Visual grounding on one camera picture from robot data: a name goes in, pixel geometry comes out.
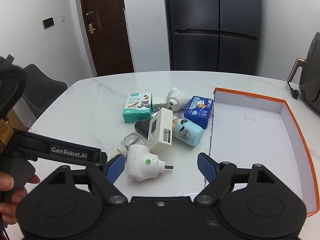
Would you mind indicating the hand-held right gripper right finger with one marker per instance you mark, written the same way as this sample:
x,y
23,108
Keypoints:
x,y
206,166

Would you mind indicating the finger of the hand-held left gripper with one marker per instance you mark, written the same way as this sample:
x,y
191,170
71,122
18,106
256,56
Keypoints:
x,y
102,158

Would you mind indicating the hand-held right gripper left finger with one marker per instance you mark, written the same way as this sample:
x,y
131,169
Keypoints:
x,y
115,167

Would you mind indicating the white green-button plug-in device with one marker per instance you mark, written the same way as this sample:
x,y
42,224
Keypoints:
x,y
140,165

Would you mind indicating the light blue toothpick holder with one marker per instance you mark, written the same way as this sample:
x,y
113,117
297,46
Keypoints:
x,y
187,132

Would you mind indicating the black power bank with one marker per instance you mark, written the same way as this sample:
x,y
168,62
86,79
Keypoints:
x,y
141,129

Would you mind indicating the orange and white box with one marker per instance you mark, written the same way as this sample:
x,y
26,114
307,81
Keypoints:
x,y
250,135

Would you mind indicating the blue floss pick box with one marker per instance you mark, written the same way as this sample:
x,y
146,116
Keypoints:
x,y
198,112

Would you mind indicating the white charger box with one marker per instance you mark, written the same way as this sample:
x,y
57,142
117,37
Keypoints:
x,y
160,127

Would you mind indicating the teal bandage box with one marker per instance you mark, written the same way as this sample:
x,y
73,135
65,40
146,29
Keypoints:
x,y
136,107

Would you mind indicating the white charger adapter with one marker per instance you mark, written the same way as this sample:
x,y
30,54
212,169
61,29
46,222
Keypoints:
x,y
158,103

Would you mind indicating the person's left hand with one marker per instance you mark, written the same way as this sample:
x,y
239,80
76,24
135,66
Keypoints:
x,y
7,182

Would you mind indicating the clear plastic case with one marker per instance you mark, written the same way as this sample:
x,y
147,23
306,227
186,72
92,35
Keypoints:
x,y
131,140

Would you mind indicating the dark grey chair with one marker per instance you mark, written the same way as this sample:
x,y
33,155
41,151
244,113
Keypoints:
x,y
42,87

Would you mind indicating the black power plug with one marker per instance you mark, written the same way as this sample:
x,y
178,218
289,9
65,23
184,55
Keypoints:
x,y
295,93

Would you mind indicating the dark brown door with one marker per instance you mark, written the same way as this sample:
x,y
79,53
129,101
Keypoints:
x,y
107,30

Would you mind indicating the brass door lock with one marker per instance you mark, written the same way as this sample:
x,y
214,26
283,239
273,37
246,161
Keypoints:
x,y
91,26

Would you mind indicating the dark grey air fryer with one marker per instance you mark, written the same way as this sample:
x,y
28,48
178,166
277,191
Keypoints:
x,y
311,80

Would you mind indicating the black refrigerator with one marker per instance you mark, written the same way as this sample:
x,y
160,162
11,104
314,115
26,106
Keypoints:
x,y
212,25

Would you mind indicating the black wall panel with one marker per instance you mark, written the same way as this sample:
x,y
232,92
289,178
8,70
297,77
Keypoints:
x,y
48,23

